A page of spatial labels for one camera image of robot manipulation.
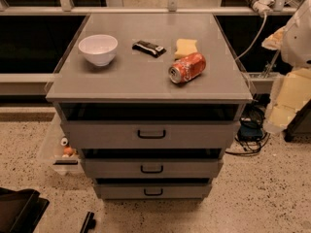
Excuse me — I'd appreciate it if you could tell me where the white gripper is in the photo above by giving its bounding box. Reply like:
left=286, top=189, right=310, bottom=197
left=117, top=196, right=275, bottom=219
left=261, top=27, right=311, bottom=134

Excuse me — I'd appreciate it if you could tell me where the grey drawer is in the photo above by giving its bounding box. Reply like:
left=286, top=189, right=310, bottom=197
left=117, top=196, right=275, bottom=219
left=82, top=158, right=224, bottom=179
left=61, top=121, right=240, bottom=150
left=94, top=183, right=212, bottom=200

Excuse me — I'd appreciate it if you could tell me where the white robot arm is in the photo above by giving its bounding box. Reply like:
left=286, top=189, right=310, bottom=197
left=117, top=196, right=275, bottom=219
left=262, top=0, right=311, bottom=134

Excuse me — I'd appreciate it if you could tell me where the grey drawer cabinet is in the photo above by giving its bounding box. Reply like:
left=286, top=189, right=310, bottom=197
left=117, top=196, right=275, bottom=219
left=47, top=14, right=252, bottom=187

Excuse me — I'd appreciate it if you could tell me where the grey bottom drawer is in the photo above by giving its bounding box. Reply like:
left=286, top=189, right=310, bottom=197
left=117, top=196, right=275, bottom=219
left=94, top=183, right=212, bottom=200

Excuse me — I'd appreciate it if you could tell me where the grey top drawer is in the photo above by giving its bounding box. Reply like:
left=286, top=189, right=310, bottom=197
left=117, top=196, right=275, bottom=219
left=61, top=121, right=240, bottom=150

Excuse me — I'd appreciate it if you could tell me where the metal diagonal rod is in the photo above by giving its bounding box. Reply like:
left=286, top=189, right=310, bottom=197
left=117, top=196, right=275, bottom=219
left=261, top=50, right=281, bottom=79

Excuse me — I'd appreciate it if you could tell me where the dark cabinet at right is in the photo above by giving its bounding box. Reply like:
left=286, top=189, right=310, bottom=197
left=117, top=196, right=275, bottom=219
left=284, top=100, right=311, bottom=142

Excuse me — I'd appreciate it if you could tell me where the blue box on floor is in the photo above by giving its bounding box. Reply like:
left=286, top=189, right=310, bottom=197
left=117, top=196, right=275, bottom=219
left=237, top=125, right=263, bottom=142

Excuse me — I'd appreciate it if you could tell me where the white power strip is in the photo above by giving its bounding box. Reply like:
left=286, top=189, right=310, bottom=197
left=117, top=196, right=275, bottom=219
left=245, top=0, right=274, bottom=17

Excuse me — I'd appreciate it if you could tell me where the orange soda can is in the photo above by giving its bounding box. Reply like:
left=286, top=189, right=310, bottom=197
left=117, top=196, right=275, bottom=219
left=168, top=52, right=206, bottom=83

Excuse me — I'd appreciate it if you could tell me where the yellow sponge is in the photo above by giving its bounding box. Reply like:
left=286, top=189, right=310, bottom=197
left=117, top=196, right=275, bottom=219
left=174, top=39, right=197, bottom=59

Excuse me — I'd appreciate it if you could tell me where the black snack bar wrapper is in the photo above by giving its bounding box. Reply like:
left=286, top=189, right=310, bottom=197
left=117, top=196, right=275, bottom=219
left=132, top=40, right=166, bottom=58

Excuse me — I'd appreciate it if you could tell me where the white ceramic bowl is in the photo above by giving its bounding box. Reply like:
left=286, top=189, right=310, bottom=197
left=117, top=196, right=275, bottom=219
left=78, top=34, right=118, bottom=67

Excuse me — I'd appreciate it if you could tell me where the clear plastic storage bin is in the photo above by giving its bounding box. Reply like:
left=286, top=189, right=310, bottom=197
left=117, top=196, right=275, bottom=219
left=37, top=115, right=83, bottom=175

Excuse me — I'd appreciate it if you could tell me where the small black floor object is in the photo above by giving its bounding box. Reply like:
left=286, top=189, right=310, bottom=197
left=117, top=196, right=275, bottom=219
left=80, top=212, right=96, bottom=233

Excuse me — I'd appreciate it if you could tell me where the black tray on floor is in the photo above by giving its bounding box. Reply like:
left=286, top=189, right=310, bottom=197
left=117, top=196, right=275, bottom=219
left=0, top=187, right=50, bottom=233

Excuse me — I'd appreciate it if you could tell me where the black cable bundle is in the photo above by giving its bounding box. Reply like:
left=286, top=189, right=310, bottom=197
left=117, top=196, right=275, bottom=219
left=225, top=104, right=271, bottom=157

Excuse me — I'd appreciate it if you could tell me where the white power cable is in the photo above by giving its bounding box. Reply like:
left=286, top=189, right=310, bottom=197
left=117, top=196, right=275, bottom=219
left=234, top=12, right=269, bottom=62

